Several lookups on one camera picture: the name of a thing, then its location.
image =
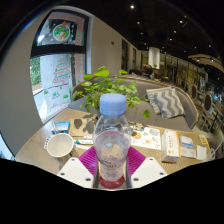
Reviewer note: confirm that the small white blue packet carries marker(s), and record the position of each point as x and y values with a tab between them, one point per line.
186	141

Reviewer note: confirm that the white printed mug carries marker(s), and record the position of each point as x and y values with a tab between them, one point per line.
60	145

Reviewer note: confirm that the green potted plant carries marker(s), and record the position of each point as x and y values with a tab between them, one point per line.
110	83

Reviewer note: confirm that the blue white flat box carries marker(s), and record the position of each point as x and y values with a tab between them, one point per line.
62	127

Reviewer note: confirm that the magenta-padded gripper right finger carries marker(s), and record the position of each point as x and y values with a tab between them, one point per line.
137	163

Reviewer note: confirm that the curved grey sofa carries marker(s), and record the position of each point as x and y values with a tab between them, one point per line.
138	113

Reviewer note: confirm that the clear plastic cup with straw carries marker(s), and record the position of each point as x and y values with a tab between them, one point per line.
211	155

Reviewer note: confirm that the blister pill pack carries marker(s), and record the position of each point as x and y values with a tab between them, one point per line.
47	142

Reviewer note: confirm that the person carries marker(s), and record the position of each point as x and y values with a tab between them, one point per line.
147	71

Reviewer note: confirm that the white napkin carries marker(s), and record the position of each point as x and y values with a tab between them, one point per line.
201	153

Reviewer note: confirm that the group of ceiling lights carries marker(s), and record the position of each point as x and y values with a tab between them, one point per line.
132	6

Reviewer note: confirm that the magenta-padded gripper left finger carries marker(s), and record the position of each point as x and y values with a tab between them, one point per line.
85	163

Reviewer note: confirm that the yellow printed card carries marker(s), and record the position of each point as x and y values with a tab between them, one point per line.
203	139

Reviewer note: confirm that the clear blue-capped water bottle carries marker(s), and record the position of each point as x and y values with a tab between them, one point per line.
111	140

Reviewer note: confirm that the grey white chevron cushion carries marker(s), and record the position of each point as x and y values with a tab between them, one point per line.
165	101

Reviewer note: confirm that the group of dining chairs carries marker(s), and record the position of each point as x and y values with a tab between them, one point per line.
206	101

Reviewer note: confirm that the white green tube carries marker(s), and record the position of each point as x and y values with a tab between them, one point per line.
84	141

